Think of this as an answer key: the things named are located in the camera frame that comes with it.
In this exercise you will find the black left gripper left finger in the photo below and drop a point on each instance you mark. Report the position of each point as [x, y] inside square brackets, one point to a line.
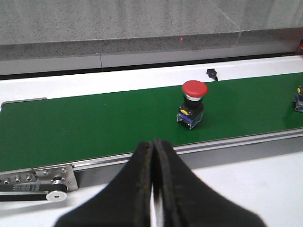
[124, 202]

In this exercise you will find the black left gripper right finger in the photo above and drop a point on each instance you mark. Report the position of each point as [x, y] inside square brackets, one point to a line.
[188, 201]

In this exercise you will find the red mushroom push button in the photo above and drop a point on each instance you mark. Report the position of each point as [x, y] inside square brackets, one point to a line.
[190, 112]

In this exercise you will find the silver belt pulley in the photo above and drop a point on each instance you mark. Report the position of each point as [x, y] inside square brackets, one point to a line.
[56, 196]

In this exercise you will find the black timing belt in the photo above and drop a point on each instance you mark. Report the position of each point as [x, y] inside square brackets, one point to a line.
[30, 192]

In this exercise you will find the green conveyor belt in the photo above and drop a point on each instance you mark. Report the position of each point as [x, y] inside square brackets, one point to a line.
[54, 131]

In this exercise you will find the aluminium conveyor side rail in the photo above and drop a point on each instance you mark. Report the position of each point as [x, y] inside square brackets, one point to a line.
[192, 148]

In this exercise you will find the steel conveyor end bracket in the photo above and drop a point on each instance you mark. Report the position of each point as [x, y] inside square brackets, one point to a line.
[41, 175]

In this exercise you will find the black sensor with cable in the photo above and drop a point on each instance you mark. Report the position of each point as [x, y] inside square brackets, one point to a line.
[212, 74]

